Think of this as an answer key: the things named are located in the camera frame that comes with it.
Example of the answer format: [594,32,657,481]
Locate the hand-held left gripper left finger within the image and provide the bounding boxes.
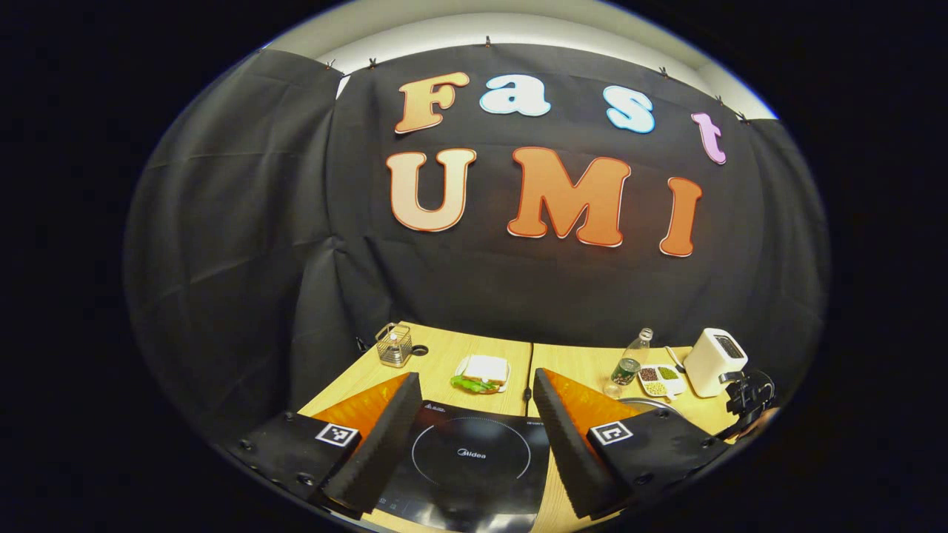
[226,372,424,519]

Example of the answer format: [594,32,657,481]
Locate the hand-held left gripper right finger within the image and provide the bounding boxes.
[532,367,731,519]

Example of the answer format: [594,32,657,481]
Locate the black induction cooktop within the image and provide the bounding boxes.
[378,400,553,532]

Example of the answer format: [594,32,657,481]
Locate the white toaster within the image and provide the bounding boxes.
[683,328,749,398]

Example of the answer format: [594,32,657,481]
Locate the white three-compartment dish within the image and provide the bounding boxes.
[638,363,687,401]

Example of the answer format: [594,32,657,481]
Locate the white sandwich plate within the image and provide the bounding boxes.
[455,355,513,394]

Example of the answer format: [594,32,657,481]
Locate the clear plastic bottle green label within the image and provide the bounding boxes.
[604,328,654,398]

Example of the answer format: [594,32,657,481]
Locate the sandwich with lettuce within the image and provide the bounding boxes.
[451,355,510,395]

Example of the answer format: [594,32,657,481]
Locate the black backdrop cloth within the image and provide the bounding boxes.
[124,43,829,460]

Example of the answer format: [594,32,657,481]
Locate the small wire basket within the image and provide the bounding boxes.
[375,323,414,369]

